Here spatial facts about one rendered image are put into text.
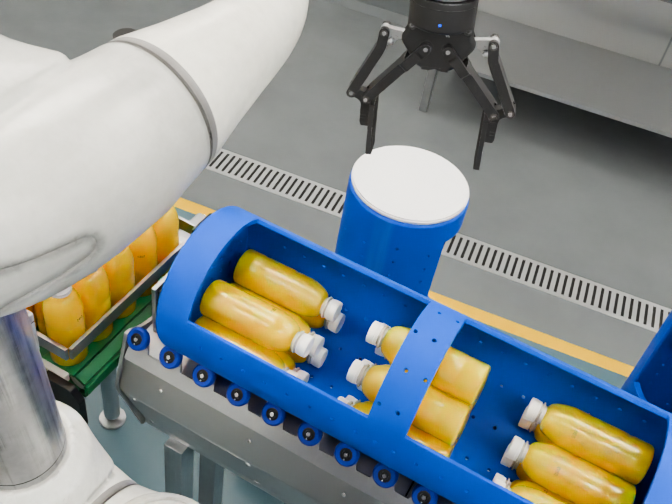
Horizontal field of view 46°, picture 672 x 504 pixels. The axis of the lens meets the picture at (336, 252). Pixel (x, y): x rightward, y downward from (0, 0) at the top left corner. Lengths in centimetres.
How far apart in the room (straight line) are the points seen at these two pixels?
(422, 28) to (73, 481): 63
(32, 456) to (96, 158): 50
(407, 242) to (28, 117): 139
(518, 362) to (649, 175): 276
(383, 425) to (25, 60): 90
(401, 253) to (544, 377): 52
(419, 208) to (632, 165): 246
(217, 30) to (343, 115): 335
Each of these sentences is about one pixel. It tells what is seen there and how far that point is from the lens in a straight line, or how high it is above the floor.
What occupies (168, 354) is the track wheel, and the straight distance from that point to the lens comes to 151.
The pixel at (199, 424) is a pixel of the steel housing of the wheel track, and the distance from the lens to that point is 156.
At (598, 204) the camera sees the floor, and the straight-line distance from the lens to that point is 379.
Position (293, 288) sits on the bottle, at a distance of 141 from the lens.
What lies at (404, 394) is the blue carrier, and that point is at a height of 119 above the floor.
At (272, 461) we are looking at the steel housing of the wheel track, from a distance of 151.
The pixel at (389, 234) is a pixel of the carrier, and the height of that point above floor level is 99.
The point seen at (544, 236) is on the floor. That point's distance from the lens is 349.
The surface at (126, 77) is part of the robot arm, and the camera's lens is 48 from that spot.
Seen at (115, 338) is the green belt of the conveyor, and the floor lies 90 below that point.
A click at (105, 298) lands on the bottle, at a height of 101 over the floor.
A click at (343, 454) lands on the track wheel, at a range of 142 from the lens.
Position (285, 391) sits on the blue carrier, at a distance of 131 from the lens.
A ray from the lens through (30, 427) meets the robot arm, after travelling 85.
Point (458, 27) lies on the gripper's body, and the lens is 90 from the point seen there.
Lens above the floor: 216
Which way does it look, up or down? 44 degrees down
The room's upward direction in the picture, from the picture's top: 11 degrees clockwise
